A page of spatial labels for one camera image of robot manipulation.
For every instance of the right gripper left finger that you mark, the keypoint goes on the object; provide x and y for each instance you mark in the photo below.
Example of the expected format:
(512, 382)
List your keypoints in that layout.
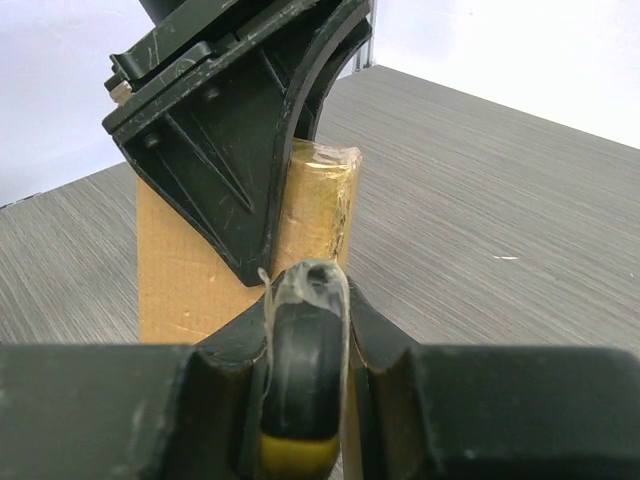
(139, 411)

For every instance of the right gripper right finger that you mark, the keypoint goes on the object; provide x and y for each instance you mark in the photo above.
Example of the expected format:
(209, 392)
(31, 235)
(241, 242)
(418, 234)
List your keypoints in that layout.
(446, 411)

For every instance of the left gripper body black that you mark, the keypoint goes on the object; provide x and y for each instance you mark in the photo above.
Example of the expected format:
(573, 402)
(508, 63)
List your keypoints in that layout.
(188, 34)

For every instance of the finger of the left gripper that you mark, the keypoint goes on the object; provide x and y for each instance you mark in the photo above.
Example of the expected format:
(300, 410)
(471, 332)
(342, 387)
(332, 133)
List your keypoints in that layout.
(340, 37)
(216, 151)

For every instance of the yellow utility knife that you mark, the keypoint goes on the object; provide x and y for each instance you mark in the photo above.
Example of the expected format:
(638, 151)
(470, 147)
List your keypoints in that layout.
(307, 330)

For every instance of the brown cardboard express box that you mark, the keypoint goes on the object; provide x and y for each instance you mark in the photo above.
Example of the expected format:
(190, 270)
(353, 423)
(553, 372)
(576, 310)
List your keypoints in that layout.
(187, 292)

